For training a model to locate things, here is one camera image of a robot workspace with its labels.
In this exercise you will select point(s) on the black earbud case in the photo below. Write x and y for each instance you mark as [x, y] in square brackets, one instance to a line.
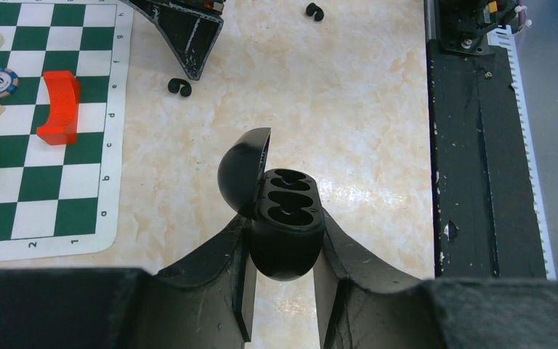
[283, 205]

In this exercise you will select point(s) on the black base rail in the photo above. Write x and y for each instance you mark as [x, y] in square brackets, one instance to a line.
[488, 212]

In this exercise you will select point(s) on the black earbud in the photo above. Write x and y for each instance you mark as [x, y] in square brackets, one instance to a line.
[179, 86]
[313, 10]

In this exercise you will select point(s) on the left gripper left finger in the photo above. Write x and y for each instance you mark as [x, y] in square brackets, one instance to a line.
[204, 300]

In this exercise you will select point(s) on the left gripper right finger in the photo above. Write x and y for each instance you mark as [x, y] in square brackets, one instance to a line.
[364, 302]

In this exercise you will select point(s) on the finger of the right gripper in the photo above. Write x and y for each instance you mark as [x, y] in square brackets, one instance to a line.
[189, 27]

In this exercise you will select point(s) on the green white chessboard mat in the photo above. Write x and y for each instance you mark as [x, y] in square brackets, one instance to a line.
[58, 200]

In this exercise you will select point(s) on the red arch block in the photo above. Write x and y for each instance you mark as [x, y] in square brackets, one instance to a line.
[61, 127]

